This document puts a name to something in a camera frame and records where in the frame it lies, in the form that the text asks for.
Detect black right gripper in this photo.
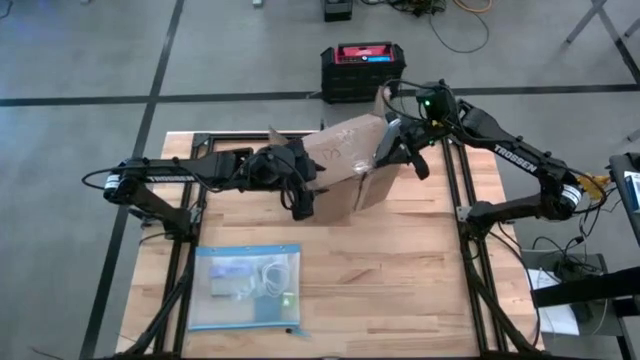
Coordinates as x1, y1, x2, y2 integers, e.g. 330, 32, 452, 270
374, 112, 432, 181

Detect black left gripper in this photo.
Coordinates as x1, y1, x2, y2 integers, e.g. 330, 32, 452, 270
287, 139, 331, 221

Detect brown cardboard box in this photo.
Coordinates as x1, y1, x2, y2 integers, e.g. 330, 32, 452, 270
267, 85, 402, 226

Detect light blue plastic wrapper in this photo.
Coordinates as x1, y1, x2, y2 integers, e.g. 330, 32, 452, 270
207, 262, 256, 281

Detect silver foil bag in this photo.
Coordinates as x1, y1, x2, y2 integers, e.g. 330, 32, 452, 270
209, 278, 256, 301

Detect white mesh pouch blue trim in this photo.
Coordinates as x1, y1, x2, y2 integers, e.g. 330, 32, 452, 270
187, 243, 311, 337

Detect red and black toolbox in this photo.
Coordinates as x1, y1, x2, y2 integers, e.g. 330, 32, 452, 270
319, 42, 407, 105

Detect small black floor box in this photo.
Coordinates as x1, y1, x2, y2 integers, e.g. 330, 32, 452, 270
323, 0, 354, 23

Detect grey cart platform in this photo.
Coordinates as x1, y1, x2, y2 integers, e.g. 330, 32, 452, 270
519, 249, 609, 337

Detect grey metal desk legs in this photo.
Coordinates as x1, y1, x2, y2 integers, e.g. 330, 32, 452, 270
566, 0, 640, 85

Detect black side desk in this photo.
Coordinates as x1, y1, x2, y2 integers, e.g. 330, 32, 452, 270
608, 152, 640, 249

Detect white paper sheet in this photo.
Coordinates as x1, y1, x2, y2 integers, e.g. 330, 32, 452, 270
528, 268, 581, 336

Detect black crossbeam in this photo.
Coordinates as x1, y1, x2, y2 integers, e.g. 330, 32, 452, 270
532, 266, 640, 309

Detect blue and white carton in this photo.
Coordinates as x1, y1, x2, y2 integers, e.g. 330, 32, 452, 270
623, 170, 640, 215

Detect black aluminium table frame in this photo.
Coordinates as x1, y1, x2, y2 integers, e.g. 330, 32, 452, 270
107, 130, 544, 360

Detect black floor cable loop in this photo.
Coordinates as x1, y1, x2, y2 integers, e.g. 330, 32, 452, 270
428, 8, 490, 54

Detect tangled floor cables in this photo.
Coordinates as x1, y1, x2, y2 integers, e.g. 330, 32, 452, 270
359, 0, 451, 16

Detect yellow floor cable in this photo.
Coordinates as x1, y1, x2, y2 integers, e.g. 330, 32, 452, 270
452, 0, 495, 14

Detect yellow cable connector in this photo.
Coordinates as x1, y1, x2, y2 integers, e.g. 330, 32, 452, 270
579, 172, 612, 200

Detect black cable bundle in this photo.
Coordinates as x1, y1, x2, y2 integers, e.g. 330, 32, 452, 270
519, 184, 624, 276

